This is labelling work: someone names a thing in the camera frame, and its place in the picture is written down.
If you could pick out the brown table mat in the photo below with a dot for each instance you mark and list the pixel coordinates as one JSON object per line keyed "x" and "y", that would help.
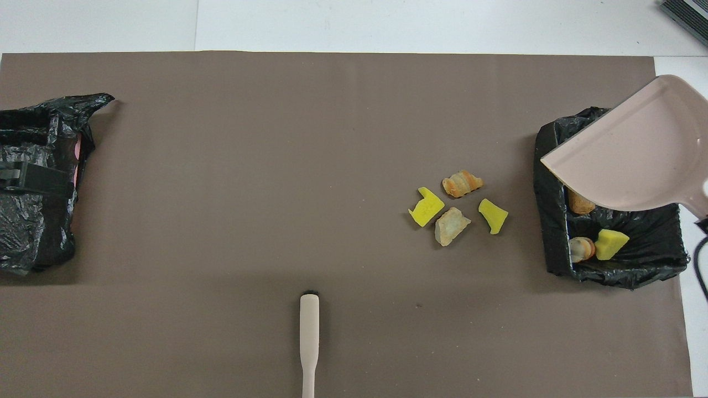
{"x": 249, "y": 166}

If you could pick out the brown bread roll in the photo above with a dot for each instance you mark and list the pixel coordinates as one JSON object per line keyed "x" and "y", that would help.
{"x": 581, "y": 204}

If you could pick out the small yellow sponge piece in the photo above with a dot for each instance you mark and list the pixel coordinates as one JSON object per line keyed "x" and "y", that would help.
{"x": 493, "y": 215}

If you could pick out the dark grey ribbed panel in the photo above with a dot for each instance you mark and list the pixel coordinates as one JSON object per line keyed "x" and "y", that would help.
{"x": 688, "y": 16}

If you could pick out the pale bread chunk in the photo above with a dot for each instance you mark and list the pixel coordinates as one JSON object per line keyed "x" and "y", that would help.
{"x": 452, "y": 225}

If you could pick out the pale fried dough piece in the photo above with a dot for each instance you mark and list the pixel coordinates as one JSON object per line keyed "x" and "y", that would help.
{"x": 582, "y": 249}

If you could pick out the notched yellow sponge piece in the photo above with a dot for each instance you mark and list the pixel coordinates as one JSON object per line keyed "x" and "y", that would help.
{"x": 426, "y": 207}

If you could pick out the pale pink plastic dustpan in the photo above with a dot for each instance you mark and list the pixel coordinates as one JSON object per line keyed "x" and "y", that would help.
{"x": 636, "y": 160}

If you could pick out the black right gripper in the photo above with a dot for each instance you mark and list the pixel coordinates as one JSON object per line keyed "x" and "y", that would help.
{"x": 703, "y": 225}

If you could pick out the orange striped croissant piece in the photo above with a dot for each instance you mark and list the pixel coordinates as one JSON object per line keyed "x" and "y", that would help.
{"x": 462, "y": 183}

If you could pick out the yellow sponge wedge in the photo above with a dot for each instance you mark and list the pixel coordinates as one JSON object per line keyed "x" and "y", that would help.
{"x": 611, "y": 244}

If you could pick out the beige hand brush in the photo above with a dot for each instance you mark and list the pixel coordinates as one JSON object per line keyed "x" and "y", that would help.
{"x": 310, "y": 331}

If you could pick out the pink bin with black bag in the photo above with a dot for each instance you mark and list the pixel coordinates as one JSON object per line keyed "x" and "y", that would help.
{"x": 33, "y": 232}

